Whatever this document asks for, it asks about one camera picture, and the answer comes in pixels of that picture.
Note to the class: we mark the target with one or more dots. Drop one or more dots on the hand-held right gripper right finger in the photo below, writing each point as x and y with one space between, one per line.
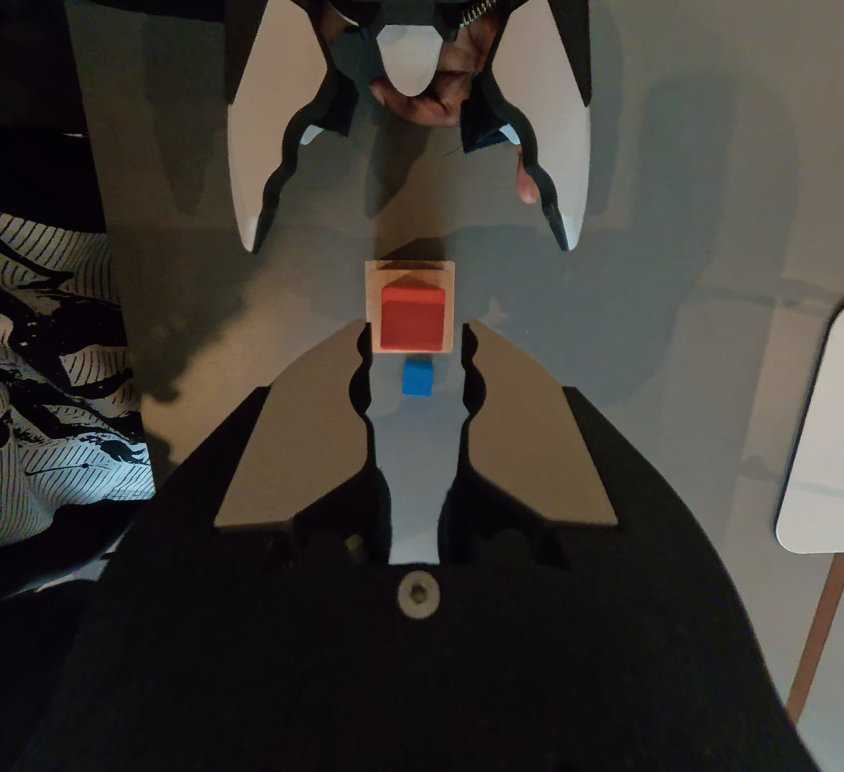
541 449

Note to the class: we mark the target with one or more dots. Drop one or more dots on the small red cube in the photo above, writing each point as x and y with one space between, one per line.
413 313

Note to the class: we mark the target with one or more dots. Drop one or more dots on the tiny blue cube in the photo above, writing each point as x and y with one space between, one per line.
417 378

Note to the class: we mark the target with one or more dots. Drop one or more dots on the white document stand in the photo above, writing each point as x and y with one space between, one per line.
815 456

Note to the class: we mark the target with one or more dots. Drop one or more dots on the medium wooden cube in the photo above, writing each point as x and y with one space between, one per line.
412 308

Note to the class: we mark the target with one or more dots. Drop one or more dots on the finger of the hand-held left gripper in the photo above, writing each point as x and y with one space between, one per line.
554 100
264 100

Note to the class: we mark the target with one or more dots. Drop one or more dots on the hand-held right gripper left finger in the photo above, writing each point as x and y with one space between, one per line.
297 456

